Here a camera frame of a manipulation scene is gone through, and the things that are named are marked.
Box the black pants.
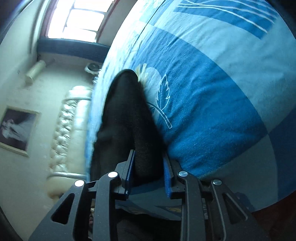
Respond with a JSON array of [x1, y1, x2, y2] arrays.
[[90, 69, 167, 186]]

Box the cream tufted leather headboard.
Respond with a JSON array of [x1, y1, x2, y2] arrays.
[[46, 86, 92, 202]]

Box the blue patterned bed sheet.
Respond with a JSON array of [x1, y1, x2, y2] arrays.
[[85, 1, 295, 211]]

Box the window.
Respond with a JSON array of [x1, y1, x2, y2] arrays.
[[45, 0, 113, 43]]

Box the framed wall picture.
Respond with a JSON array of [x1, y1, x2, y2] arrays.
[[1, 106, 40, 157]]

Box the white wall air conditioner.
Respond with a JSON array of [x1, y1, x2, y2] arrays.
[[25, 60, 46, 84]]

